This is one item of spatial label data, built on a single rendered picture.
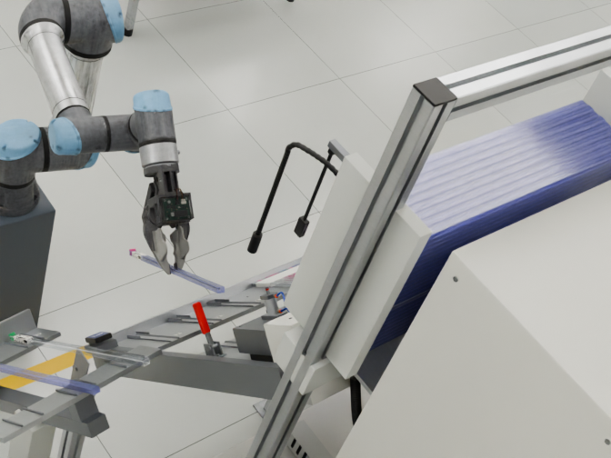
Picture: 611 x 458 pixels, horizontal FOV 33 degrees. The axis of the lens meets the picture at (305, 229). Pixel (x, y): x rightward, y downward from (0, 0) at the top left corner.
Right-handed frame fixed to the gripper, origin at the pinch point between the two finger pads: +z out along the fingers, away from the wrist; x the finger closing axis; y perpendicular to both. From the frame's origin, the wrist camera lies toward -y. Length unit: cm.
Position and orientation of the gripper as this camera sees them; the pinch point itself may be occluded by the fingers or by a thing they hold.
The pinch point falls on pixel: (171, 267)
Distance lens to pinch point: 209.2
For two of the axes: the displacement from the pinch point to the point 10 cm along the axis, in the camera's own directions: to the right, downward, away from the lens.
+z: 1.5, 9.8, -0.9
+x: 8.9, -0.9, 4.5
